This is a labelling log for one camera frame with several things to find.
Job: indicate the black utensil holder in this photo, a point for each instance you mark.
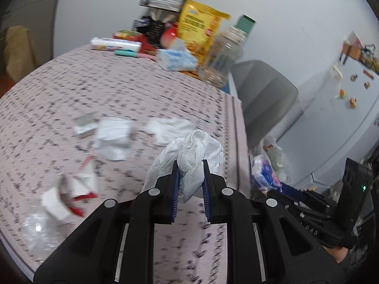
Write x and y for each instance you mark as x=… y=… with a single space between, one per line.
x=155 y=31

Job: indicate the wooden basket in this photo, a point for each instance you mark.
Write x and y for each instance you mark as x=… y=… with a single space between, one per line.
x=352 y=51

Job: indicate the clear plastic jug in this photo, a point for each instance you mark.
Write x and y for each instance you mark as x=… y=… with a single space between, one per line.
x=222 y=56

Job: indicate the clear plastic bag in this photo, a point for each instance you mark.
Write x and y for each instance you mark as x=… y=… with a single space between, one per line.
x=278 y=153

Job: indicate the teal pen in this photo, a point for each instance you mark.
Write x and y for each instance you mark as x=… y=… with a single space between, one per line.
x=127 y=53

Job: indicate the white tissue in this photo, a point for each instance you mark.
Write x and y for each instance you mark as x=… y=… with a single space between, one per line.
x=194 y=153
x=168 y=130

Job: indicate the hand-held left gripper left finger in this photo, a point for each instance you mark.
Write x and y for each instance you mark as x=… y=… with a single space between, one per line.
x=175 y=195

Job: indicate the group of fridge magnets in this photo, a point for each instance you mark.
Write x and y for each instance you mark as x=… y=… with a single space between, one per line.
x=352 y=102

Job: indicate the silver foil wrapper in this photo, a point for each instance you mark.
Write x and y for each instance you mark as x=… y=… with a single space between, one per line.
x=84 y=124

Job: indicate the green tall box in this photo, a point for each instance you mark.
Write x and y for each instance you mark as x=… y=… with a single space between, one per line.
x=245 y=23

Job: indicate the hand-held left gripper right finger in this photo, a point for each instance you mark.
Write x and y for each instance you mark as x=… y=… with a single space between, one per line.
x=206 y=196

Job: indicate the red apple ornament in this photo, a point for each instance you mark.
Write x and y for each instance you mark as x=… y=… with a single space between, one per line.
x=169 y=35

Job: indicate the white printed roll pack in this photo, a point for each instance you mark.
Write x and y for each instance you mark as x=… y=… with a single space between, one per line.
x=115 y=44

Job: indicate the white fridge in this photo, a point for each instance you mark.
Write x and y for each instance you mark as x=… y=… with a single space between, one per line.
x=340 y=130

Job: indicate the clear plastic wrapper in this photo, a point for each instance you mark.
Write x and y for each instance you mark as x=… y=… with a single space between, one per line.
x=37 y=230

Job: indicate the blue white tissue pack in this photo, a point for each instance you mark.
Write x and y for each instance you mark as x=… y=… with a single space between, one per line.
x=176 y=59

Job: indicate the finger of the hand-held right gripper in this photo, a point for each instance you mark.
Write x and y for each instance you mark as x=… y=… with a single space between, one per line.
x=308 y=199

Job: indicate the blue white plastic packet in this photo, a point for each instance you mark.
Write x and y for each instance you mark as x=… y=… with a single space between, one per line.
x=265 y=173

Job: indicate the red flat box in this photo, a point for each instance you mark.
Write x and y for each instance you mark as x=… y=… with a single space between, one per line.
x=125 y=34

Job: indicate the pink patterned tablecloth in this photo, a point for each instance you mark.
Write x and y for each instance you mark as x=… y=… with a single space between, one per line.
x=118 y=88

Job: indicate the white paper wrapper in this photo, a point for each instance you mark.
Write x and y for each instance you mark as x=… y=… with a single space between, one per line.
x=112 y=137

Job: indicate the grey chair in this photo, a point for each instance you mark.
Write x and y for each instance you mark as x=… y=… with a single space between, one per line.
x=266 y=94

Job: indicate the yellow snack bag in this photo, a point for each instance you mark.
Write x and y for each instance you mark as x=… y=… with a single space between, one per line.
x=195 y=26

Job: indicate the person's right hand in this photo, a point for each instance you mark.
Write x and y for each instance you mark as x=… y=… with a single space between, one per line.
x=337 y=253

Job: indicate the red white torn carton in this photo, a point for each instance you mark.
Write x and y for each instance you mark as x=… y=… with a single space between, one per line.
x=86 y=180
x=54 y=204

